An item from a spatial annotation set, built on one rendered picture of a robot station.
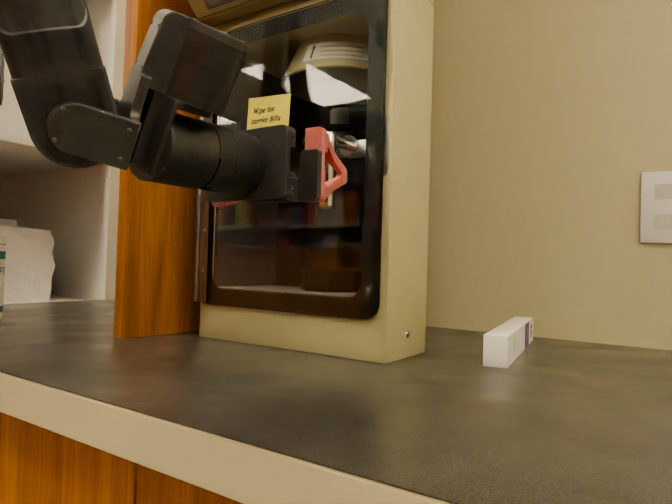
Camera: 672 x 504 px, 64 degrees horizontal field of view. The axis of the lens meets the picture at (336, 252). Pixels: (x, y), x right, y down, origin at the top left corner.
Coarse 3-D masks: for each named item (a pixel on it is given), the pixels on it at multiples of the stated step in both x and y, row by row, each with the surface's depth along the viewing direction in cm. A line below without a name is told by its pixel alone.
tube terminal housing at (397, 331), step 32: (320, 0) 70; (416, 0) 68; (416, 32) 68; (416, 64) 68; (416, 96) 69; (416, 128) 69; (416, 160) 69; (384, 192) 64; (416, 192) 69; (384, 224) 63; (416, 224) 69; (384, 256) 63; (416, 256) 69; (384, 288) 63; (416, 288) 69; (224, 320) 78; (256, 320) 74; (288, 320) 71; (320, 320) 68; (352, 320) 65; (384, 320) 63; (416, 320) 69; (320, 352) 68; (352, 352) 65; (384, 352) 63; (416, 352) 70
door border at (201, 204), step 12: (204, 120) 80; (384, 132) 63; (204, 192) 79; (204, 204) 79; (204, 216) 79; (204, 228) 79; (204, 240) 79; (204, 252) 79; (204, 264) 79; (204, 276) 79; (204, 288) 79; (204, 300) 78
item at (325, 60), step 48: (336, 0) 67; (384, 0) 63; (288, 48) 71; (336, 48) 67; (384, 48) 63; (240, 96) 76; (336, 96) 66; (384, 96) 63; (336, 192) 66; (240, 240) 75; (288, 240) 70; (336, 240) 66; (240, 288) 75; (288, 288) 70; (336, 288) 65
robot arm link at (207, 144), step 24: (168, 96) 39; (144, 120) 40; (168, 120) 39; (192, 120) 42; (144, 144) 40; (168, 144) 40; (192, 144) 41; (216, 144) 43; (144, 168) 41; (168, 168) 40; (192, 168) 42; (216, 168) 43
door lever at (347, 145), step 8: (336, 136) 61; (344, 136) 65; (352, 136) 65; (336, 144) 62; (344, 144) 63; (352, 144) 64; (336, 152) 62; (344, 152) 65; (352, 152) 64; (328, 168) 61; (328, 176) 61; (328, 200) 61; (320, 208) 61; (328, 208) 61
